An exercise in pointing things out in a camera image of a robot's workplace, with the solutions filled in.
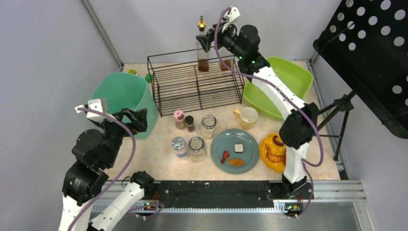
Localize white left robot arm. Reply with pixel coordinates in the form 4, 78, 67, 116
59, 105, 154, 231

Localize black camera tripod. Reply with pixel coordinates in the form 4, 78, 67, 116
315, 90, 357, 162

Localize white tofu cube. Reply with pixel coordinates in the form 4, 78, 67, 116
234, 143, 244, 153

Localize silver lid labelled jar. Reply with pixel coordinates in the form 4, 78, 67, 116
171, 137, 188, 160

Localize black lid spice jar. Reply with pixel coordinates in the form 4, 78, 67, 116
184, 115, 195, 132

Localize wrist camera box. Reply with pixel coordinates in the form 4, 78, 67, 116
75, 98, 112, 123
221, 5, 241, 32

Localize yellow ceramic mug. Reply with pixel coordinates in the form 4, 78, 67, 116
232, 107, 258, 130

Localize clear glass jar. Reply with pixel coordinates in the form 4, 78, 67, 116
199, 115, 219, 139
188, 137, 206, 161

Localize aluminium frame post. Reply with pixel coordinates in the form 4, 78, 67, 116
80, 0, 124, 71

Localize black perforated metal panel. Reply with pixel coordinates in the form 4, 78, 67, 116
313, 0, 408, 139

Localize pink lid spice jar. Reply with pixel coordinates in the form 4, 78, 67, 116
173, 110, 186, 130

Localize green plastic waste bin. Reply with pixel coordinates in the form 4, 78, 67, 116
91, 72, 158, 140

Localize orange fried chicken piece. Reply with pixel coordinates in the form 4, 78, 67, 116
265, 144, 286, 163

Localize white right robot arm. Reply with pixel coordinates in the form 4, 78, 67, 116
196, 25, 319, 196

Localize yellow polka dot plate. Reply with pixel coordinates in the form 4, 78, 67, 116
259, 133, 286, 173

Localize red chicken drumstick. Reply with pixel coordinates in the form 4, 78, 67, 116
220, 151, 230, 164

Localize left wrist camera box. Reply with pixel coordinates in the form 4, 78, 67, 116
75, 98, 112, 123

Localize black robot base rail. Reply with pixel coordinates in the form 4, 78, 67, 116
143, 180, 312, 209

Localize green toy block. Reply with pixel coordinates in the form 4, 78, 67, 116
144, 73, 154, 83

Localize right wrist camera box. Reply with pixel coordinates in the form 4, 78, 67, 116
221, 5, 241, 32

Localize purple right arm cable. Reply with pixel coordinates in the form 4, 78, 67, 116
213, 7, 324, 219

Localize orange fried nugget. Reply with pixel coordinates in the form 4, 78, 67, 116
229, 158, 245, 167

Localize oil bottle brown liquid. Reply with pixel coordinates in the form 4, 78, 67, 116
219, 57, 233, 71

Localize grey blue round plate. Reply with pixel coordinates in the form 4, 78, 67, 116
211, 128, 259, 174

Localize lime green plastic basin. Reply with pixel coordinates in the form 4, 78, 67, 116
242, 56, 314, 121

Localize black wire dish rack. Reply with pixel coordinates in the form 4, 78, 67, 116
147, 49, 245, 116

